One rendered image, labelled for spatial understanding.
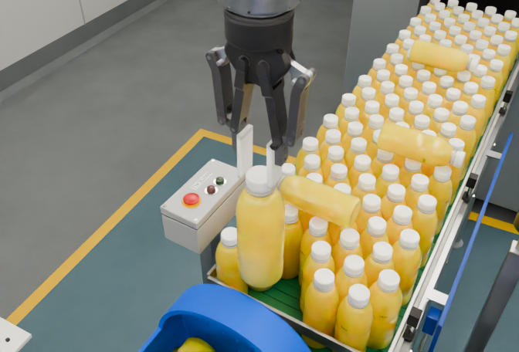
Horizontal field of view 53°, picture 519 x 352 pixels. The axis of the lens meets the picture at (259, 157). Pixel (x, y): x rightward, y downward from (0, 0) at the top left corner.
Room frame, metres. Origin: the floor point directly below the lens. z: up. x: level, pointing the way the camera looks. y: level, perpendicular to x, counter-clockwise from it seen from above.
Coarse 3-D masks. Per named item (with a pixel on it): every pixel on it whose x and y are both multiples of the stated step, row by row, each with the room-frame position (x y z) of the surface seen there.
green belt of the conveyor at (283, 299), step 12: (516, 60) 1.86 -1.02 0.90; (468, 168) 1.19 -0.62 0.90; (456, 192) 1.09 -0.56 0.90; (420, 276) 0.79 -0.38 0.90; (276, 288) 0.76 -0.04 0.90; (288, 288) 0.76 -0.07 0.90; (264, 300) 0.72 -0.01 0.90; (276, 300) 0.72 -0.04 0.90; (288, 300) 0.72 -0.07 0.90; (288, 312) 0.69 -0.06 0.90; (300, 312) 0.69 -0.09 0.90; (396, 324) 0.66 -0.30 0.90; (300, 336) 0.63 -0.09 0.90; (312, 348) 0.60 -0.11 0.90; (324, 348) 0.60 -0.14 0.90; (384, 348) 0.60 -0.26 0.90
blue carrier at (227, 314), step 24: (192, 288) 0.53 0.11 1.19; (216, 288) 0.51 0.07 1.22; (168, 312) 0.49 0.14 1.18; (192, 312) 0.47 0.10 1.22; (216, 312) 0.46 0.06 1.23; (240, 312) 0.46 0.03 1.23; (264, 312) 0.46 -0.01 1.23; (168, 336) 0.52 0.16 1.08; (192, 336) 0.54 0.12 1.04; (216, 336) 0.51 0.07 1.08; (240, 336) 0.42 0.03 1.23; (264, 336) 0.43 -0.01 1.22; (288, 336) 0.44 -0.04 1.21
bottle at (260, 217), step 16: (272, 192) 0.51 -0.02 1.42; (240, 208) 0.51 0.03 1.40; (256, 208) 0.50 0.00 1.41; (272, 208) 0.50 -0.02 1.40; (240, 224) 0.51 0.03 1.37; (256, 224) 0.49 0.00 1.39; (272, 224) 0.50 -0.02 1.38; (240, 240) 0.51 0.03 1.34; (256, 240) 0.49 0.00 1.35; (272, 240) 0.50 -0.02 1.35; (240, 256) 0.51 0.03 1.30; (256, 256) 0.49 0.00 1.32; (272, 256) 0.50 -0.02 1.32; (240, 272) 0.51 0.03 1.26; (256, 272) 0.49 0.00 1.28; (272, 272) 0.49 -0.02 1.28
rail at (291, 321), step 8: (208, 280) 0.72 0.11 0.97; (216, 280) 0.72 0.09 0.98; (232, 288) 0.70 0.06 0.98; (264, 304) 0.66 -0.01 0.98; (280, 312) 0.64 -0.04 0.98; (288, 320) 0.62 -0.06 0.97; (296, 320) 0.62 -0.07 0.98; (296, 328) 0.61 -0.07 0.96; (304, 328) 0.60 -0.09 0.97; (312, 328) 0.60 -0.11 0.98; (312, 336) 0.59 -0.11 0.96; (320, 336) 0.58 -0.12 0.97; (328, 336) 0.58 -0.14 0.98; (328, 344) 0.57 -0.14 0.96; (336, 344) 0.57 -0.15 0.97; (344, 344) 0.56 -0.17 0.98
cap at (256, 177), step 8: (256, 168) 0.54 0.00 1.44; (264, 168) 0.54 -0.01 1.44; (248, 176) 0.52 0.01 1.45; (256, 176) 0.52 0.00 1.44; (264, 176) 0.52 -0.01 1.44; (248, 184) 0.52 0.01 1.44; (256, 184) 0.51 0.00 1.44; (264, 184) 0.51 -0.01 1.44; (256, 192) 0.51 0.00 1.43; (264, 192) 0.51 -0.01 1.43
